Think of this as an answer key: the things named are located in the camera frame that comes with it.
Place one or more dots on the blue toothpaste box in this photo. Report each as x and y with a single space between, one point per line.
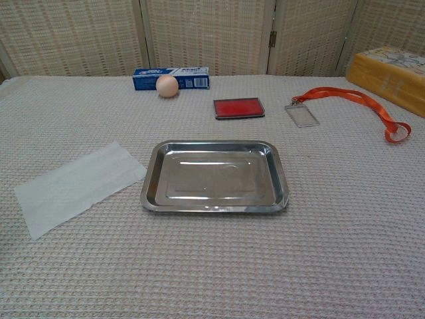
146 81

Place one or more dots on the beige woven tablecloth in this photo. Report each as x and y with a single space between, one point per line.
212 266

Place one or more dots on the silver metal tray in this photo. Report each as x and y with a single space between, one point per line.
212 179

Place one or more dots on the red rectangular case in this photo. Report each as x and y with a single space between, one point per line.
238 108

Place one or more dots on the yellow tissue pack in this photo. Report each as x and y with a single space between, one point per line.
382 76

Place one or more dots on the beige egg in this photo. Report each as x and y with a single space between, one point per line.
167 86

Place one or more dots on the woven folding screen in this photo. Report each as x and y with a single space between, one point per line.
206 33

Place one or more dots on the brass screen hinge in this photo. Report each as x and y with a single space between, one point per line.
273 38

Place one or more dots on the clear badge holder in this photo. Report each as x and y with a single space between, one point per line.
302 116

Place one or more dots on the white paper sheet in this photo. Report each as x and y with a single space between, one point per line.
79 186

